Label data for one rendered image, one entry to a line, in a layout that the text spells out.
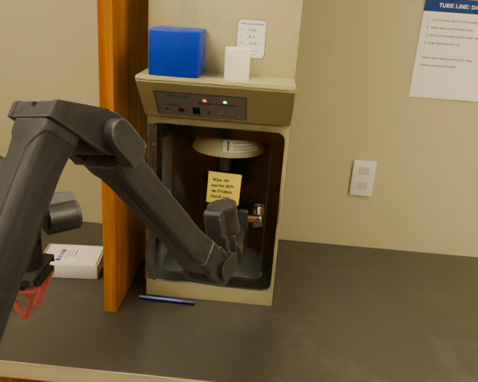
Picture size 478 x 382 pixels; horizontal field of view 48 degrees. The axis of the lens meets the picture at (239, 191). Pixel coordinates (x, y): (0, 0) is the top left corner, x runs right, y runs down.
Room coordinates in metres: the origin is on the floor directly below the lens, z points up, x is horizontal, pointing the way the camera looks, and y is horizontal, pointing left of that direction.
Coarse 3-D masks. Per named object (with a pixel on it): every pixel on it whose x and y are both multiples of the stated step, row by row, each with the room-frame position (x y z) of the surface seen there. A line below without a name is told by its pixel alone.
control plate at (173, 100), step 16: (160, 96) 1.10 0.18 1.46; (176, 96) 1.09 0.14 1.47; (192, 96) 1.09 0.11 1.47; (208, 96) 1.08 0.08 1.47; (224, 96) 1.08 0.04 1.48; (160, 112) 1.14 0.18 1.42; (176, 112) 1.14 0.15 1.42; (192, 112) 1.13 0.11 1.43; (224, 112) 1.12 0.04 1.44; (240, 112) 1.12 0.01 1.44
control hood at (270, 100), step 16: (144, 80) 1.07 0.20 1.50; (160, 80) 1.06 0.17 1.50; (176, 80) 1.06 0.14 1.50; (192, 80) 1.06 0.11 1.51; (208, 80) 1.06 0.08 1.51; (224, 80) 1.07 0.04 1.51; (240, 80) 1.08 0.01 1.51; (256, 80) 1.10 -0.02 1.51; (272, 80) 1.11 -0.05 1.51; (288, 80) 1.13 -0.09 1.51; (144, 96) 1.10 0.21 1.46; (240, 96) 1.08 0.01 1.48; (256, 96) 1.07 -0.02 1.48; (272, 96) 1.07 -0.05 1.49; (288, 96) 1.06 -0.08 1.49; (256, 112) 1.11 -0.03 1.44; (272, 112) 1.11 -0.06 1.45; (288, 112) 1.10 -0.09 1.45
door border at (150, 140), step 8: (152, 128) 1.17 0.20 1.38; (152, 136) 1.17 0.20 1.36; (152, 144) 1.17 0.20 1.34; (152, 152) 1.17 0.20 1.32; (152, 160) 1.17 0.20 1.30; (152, 168) 1.17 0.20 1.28; (152, 232) 1.17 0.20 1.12; (152, 240) 1.17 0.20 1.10; (152, 248) 1.17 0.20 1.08; (152, 256) 1.17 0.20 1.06; (152, 264) 1.17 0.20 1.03; (152, 272) 1.17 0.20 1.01
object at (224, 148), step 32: (160, 128) 1.17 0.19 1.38; (192, 128) 1.16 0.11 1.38; (224, 128) 1.16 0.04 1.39; (160, 160) 1.17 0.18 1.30; (192, 160) 1.16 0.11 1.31; (224, 160) 1.16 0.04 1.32; (256, 160) 1.15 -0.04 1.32; (192, 192) 1.16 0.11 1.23; (256, 192) 1.15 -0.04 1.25; (256, 224) 1.15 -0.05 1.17; (160, 256) 1.17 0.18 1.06; (256, 256) 1.15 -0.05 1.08; (256, 288) 1.15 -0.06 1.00
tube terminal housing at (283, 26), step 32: (160, 0) 1.18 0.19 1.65; (192, 0) 1.18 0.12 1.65; (224, 0) 1.17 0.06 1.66; (256, 0) 1.17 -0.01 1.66; (288, 0) 1.17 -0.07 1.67; (224, 32) 1.17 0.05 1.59; (288, 32) 1.17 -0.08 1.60; (224, 64) 1.17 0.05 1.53; (256, 64) 1.17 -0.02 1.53; (288, 64) 1.17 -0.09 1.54; (256, 128) 1.17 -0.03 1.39; (288, 128) 1.17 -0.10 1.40; (160, 288) 1.18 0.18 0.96; (192, 288) 1.17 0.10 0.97; (224, 288) 1.17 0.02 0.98
